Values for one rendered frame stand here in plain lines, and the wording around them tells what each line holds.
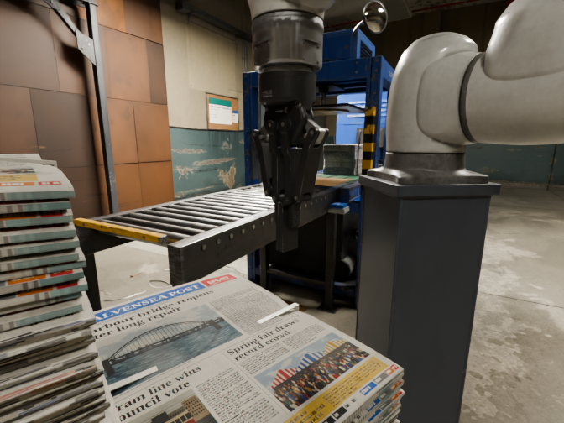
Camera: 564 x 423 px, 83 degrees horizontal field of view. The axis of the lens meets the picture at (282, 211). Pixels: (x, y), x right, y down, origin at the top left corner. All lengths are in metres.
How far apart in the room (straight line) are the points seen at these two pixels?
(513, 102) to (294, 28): 0.34
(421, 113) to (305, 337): 0.44
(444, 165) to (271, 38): 0.41
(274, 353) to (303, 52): 0.36
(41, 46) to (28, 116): 0.72
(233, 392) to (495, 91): 0.54
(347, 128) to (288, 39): 4.06
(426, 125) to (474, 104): 0.08
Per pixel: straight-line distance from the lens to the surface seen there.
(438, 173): 0.67
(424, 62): 0.68
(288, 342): 0.43
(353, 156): 2.77
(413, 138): 0.67
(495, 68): 0.61
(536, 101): 0.59
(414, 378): 0.82
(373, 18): 2.07
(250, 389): 0.37
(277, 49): 0.41
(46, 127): 4.20
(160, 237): 0.95
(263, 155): 0.46
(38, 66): 4.26
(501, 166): 9.45
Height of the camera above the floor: 1.08
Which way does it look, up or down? 12 degrees down
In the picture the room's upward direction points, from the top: straight up
